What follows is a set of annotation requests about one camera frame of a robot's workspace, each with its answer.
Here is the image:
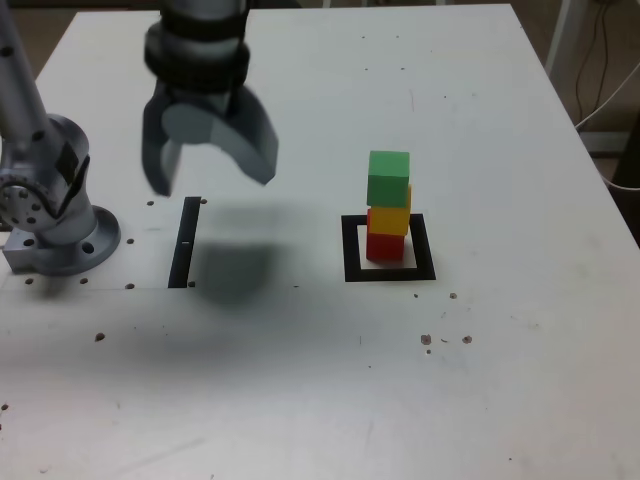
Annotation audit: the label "white cable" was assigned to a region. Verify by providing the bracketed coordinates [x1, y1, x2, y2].
[603, 174, 640, 192]
[573, 63, 640, 130]

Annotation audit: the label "brown board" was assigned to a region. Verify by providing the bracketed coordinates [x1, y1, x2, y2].
[582, 130, 631, 157]

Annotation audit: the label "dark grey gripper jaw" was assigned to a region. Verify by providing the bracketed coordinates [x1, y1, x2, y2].
[141, 81, 184, 197]

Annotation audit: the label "black tape strip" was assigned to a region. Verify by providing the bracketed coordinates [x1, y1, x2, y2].
[167, 195, 203, 290]

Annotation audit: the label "yellow cube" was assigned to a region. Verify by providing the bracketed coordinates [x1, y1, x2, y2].
[368, 183, 414, 237]

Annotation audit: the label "green cube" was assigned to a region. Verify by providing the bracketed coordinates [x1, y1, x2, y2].
[366, 150, 411, 208]

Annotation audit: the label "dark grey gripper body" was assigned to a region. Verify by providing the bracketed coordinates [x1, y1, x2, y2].
[166, 85, 238, 119]

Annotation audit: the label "red cube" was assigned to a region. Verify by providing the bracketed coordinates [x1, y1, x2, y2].
[365, 208, 405, 262]

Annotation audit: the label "black tape square outline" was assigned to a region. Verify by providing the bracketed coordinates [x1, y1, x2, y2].
[340, 213, 437, 283]

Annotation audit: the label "white frame post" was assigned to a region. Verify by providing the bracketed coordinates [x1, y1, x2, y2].
[544, 0, 574, 89]

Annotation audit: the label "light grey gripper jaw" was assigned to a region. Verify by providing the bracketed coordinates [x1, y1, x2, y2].
[160, 83, 280, 187]

